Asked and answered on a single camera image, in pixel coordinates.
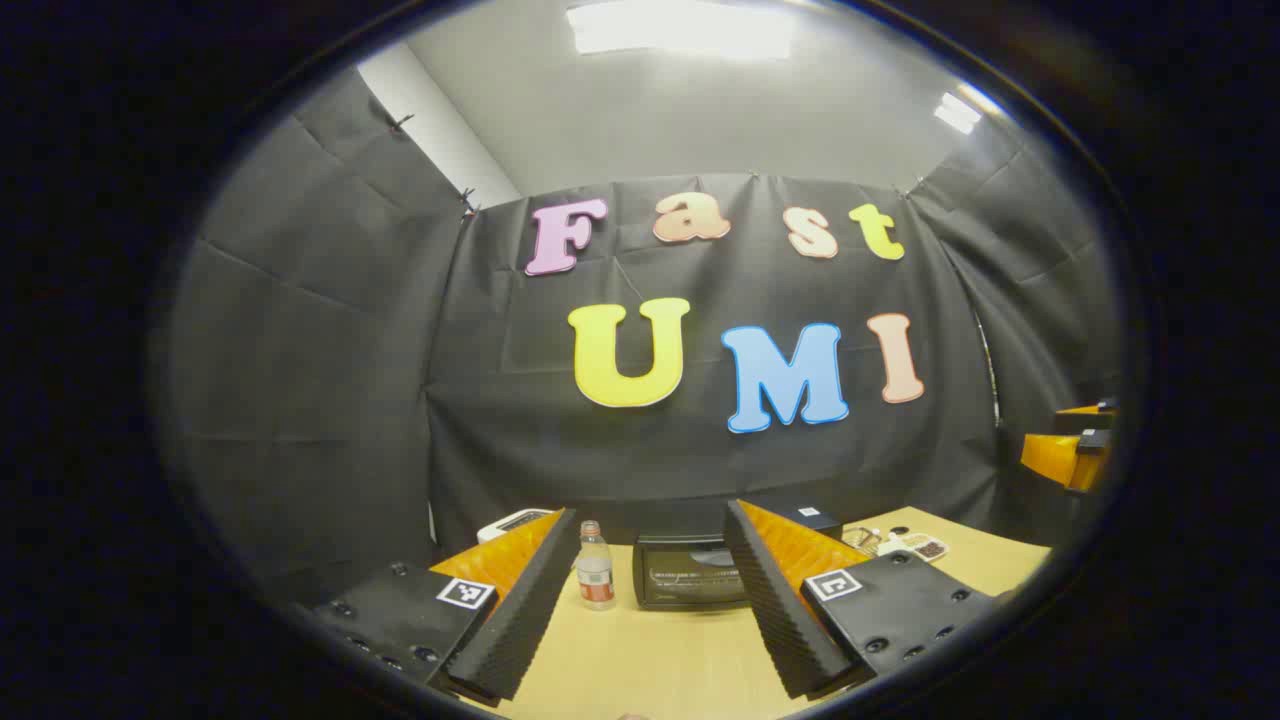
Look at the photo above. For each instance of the white toaster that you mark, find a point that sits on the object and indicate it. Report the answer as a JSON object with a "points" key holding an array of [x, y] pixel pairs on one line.
{"points": [[510, 523]]}

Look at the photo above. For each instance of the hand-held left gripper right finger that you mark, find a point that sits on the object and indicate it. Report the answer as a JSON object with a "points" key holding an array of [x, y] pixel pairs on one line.
{"points": [[775, 610]]}

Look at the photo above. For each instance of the black electric oven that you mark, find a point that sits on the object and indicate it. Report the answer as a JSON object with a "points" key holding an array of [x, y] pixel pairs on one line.
{"points": [[690, 575]]}

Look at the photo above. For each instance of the clear bottle with red label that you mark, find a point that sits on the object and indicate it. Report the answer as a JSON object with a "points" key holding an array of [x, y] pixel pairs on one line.
{"points": [[596, 575]]}

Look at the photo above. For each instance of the white divided plate of beans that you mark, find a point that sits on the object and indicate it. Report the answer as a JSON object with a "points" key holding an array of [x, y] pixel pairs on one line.
{"points": [[925, 548]]}

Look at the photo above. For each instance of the black backdrop cloth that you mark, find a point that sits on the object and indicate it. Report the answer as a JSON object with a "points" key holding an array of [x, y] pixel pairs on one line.
{"points": [[350, 400]]}

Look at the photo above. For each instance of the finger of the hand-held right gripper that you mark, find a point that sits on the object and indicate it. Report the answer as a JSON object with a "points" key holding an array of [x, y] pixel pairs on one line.
{"points": [[1050, 455], [1085, 420]]}

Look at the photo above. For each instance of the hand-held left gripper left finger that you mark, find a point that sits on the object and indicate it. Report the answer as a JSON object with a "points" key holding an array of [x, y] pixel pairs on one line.
{"points": [[520, 620]]}

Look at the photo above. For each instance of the large ceiling light panel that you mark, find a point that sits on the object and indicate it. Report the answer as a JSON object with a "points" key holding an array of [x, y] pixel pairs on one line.
{"points": [[680, 28]]}

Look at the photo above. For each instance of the small ceiling light panel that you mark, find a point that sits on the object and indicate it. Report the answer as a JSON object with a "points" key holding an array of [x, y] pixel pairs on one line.
{"points": [[957, 113]]}

